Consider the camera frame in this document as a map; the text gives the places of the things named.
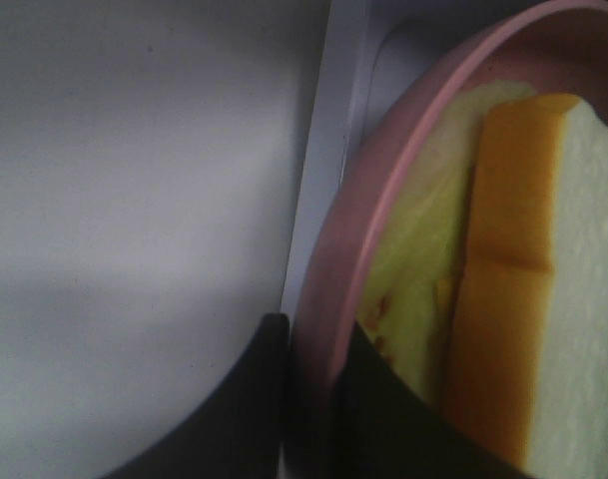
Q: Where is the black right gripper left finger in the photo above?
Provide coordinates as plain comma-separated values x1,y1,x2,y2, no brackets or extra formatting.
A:
107,313,290,478

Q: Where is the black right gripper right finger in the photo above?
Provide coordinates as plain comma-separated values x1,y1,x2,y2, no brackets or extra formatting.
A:
329,325,523,478

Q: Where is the pink round plate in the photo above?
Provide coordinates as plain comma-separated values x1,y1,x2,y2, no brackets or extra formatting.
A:
283,1,608,478

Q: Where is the white microwave oven body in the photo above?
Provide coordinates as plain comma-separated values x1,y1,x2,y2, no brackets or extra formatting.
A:
278,0,534,310

